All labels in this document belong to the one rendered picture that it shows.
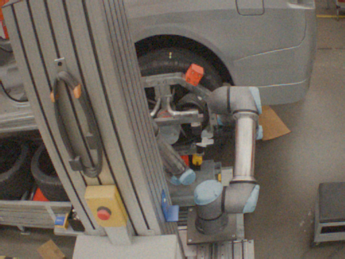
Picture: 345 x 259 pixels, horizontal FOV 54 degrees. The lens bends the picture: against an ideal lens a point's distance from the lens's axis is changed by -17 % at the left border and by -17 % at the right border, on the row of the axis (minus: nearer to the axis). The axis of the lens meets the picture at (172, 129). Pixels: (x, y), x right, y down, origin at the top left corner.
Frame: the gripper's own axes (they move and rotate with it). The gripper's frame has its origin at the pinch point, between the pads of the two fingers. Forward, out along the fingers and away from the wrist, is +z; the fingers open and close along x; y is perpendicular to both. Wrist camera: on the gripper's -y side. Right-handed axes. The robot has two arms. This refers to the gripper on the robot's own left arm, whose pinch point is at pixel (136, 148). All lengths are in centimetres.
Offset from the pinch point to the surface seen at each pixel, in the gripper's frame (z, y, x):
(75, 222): 8, 28, -52
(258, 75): -22, -14, 81
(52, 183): 57, 33, -44
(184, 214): 6, 82, 25
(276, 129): 13, 83, 146
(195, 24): 2, -52, 57
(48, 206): 53, 44, -57
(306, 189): -55, 83, 101
